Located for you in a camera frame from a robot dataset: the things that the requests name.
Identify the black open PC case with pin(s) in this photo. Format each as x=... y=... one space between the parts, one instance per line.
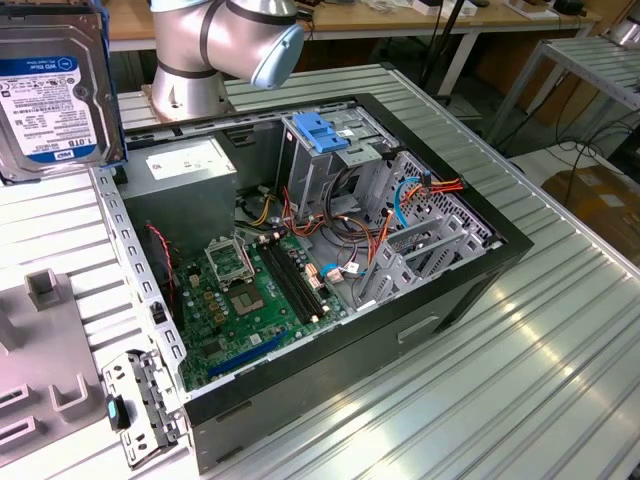
x=350 y=360

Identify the blue expansion slot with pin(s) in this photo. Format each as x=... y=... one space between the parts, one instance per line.
x=250 y=352

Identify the black RAM slot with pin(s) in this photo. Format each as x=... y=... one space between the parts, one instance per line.
x=299 y=278
x=288 y=281
x=293 y=279
x=283 y=282

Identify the green motherboard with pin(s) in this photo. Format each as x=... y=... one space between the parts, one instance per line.
x=240 y=335

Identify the brown cardboard box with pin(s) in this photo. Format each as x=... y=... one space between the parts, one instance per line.
x=600 y=210

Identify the grey parts rack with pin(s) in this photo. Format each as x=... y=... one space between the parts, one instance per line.
x=45 y=360

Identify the blue plastic drive latch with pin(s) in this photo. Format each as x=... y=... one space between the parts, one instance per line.
x=320 y=132

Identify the grey power supply unit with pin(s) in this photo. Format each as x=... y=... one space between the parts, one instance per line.
x=180 y=210

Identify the hard disk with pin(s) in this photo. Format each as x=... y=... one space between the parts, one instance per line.
x=50 y=100

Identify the grey metal slot bracket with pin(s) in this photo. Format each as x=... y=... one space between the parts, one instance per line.
x=145 y=400

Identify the light wooden desk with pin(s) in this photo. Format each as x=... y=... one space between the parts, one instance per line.
x=380 y=20
x=132 y=25

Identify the grey metal disk bay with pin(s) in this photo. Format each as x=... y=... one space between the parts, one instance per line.
x=425 y=260

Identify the grey metal drive cage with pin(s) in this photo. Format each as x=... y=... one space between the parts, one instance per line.
x=305 y=180

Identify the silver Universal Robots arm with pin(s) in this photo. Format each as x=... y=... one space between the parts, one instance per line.
x=185 y=50

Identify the black clip with blue tab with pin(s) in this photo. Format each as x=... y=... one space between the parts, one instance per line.
x=117 y=413

